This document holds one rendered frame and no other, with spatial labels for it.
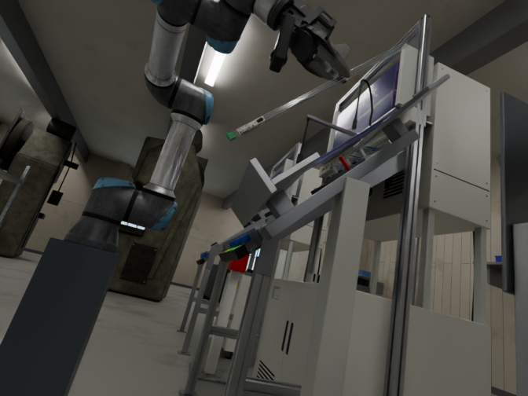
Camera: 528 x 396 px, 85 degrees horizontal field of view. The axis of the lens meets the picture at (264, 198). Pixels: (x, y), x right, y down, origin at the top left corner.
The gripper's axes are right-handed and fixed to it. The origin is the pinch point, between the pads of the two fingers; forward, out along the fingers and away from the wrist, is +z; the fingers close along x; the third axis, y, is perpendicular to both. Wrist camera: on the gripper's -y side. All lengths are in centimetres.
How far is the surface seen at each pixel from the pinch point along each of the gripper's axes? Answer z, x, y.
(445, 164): 51, 45, 47
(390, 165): 32, 43, 27
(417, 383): 82, 44, -29
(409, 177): 40, 40, 26
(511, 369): 363, 269, 108
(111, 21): -293, 278, 99
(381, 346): 65, 43, -29
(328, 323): 31, 8, -40
